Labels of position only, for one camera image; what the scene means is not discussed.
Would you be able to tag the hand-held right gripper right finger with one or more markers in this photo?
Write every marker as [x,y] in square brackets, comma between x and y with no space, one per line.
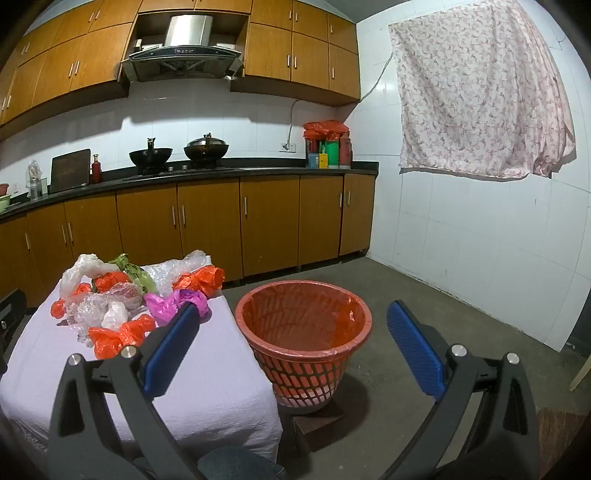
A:
[415,350]

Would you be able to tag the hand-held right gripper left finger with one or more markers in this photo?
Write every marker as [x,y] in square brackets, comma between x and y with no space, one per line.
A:
[171,341]

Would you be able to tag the magenta plastic bag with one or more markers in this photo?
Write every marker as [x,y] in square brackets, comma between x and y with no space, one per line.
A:
[166,304]

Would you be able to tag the orange basket with red liner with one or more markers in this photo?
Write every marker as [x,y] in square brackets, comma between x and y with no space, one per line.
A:
[300,369]

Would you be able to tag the white cloth covered table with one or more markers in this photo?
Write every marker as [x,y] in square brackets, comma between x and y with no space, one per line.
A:
[207,369]

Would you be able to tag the small white plastic bag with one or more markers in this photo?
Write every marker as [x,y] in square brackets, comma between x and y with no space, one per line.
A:
[115,314]

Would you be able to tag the light green plastic bag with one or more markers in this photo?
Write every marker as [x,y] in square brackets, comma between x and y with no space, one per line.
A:
[143,280]

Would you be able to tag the large bubble wrap sheet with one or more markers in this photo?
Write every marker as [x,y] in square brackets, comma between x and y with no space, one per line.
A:
[184,263]

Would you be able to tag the white translucent plastic bag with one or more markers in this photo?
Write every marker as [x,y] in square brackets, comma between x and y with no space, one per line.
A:
[85,265]

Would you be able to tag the green bowl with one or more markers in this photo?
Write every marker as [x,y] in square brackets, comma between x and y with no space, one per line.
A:
[4,202]

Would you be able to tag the wooden lower cabinets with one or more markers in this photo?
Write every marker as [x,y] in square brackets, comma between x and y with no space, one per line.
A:
[207,226]

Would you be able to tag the wooden cabinets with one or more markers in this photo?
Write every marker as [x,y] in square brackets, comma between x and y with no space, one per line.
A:
[286,50]
[207,226]

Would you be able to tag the brown wooden block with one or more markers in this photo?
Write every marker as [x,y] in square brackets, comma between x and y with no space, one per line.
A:
[318,424]

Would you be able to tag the glass jar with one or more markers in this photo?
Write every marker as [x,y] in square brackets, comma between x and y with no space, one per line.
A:
[34,182]

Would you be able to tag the person's jeans leg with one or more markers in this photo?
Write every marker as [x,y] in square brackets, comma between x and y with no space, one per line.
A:
[240,464]

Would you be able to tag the dark cutting board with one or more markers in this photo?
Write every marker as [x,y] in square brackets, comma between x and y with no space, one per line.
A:
[69,170]

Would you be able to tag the red bottle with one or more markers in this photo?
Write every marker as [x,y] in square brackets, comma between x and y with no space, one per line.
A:
[96,173]

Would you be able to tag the black gas stove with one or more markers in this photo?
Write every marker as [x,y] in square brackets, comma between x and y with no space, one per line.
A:
[184,169]

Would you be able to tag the black open wok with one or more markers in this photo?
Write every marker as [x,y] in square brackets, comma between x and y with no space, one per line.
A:
[150,157]

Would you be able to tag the black wok with lid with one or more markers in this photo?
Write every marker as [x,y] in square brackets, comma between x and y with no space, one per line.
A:
[205,150]

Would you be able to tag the black kitchen countertop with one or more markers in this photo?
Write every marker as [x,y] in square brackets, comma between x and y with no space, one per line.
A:
[277,170]

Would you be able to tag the yellow box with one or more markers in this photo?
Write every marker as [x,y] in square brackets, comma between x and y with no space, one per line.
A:
[323,161]

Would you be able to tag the red thermos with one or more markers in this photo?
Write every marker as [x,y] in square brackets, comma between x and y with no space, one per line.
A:
[345,152]
[310,143]

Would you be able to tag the green box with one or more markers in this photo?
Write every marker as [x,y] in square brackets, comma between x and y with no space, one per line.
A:
[330,154]

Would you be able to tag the blue box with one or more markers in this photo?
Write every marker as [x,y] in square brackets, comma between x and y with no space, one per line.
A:
[314,160]

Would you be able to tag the orange bag over thermoses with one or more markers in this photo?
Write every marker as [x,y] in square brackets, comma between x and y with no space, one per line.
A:
[325,128]

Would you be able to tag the pink floral hanging cloth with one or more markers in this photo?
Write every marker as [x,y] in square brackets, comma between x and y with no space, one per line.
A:
[475,92]

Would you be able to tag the steel range hood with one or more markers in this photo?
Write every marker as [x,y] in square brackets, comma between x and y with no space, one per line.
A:
[184,53]

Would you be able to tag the wooden upper cabinets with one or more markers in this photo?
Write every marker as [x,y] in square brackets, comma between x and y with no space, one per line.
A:
[286,50]

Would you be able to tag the white wall socket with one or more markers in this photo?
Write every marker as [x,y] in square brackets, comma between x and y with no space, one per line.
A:
[287,147]

